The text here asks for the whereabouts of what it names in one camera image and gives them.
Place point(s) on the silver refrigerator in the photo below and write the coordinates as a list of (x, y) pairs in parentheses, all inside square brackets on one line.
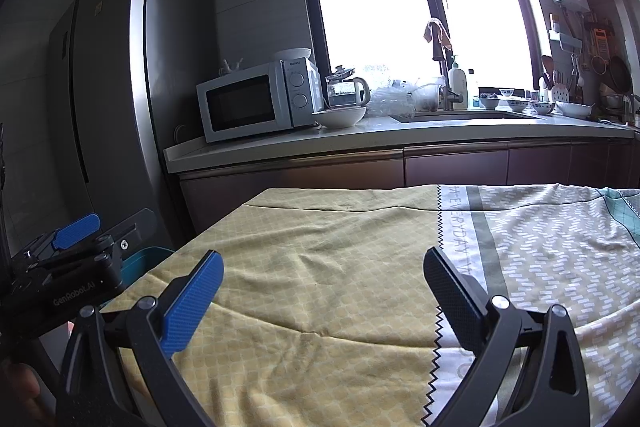
[(170, 82)]

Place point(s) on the teal plastic bin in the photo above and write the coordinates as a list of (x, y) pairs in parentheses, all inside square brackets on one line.
[(145, 264)]

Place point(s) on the kitchen counter with cabinets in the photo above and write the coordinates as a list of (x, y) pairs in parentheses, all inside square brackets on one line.
[(350, 167)]

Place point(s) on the white perforated utensil holder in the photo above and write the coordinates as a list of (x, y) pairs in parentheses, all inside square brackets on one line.
[(560, 93)]

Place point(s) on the metal kitchen faucet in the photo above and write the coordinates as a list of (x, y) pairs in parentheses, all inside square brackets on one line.
[(442, 77)]

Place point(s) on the dark hanging pan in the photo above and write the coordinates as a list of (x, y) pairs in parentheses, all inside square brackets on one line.
[(620, 74)]

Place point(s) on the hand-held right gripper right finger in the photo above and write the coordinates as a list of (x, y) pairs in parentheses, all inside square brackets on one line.
[(450, 302)]

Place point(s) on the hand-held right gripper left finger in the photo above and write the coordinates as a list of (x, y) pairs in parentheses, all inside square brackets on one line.
[(195, 302)]

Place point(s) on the white microwave oven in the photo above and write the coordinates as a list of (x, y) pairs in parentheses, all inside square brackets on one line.
[(240, 102)]

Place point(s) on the person's left hand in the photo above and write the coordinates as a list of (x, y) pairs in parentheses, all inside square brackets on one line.
[(17, 389)]

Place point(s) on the large white serving bowl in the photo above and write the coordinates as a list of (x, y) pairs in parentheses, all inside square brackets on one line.
[(574, 109)]

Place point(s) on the small patterned bowl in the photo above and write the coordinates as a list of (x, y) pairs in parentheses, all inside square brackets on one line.
[(541, 108), (515, 106), (490, 102)]

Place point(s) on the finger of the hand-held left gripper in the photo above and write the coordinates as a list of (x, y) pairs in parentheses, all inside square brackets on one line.
[(75, 231), (135, 227)]

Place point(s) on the wide white bowl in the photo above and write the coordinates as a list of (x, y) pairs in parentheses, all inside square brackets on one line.
[(340, 117)]

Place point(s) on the glass kettle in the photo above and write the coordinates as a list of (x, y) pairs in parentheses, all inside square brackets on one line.
[(345, 92)]

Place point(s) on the brown cloth on faucet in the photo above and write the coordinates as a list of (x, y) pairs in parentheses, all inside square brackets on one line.
[(437, 32)]

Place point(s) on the yellow and white patterned tablecloth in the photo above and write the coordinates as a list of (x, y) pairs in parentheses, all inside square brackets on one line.
[(325, 257)]

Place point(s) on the small white item on microwave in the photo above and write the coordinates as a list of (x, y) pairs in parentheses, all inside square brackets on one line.
[(230, 67)]

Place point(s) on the wooden spoon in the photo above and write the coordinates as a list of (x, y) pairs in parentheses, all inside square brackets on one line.
[(547, 67)]

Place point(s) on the clear plastic bags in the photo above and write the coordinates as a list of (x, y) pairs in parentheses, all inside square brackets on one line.
[(395, 99)]

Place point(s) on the white bowl with grey rim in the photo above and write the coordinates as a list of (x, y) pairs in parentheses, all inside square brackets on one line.
[(292, 55)]

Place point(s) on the white soap bottle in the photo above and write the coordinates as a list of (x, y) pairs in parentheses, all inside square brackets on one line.
[(458, 87)]

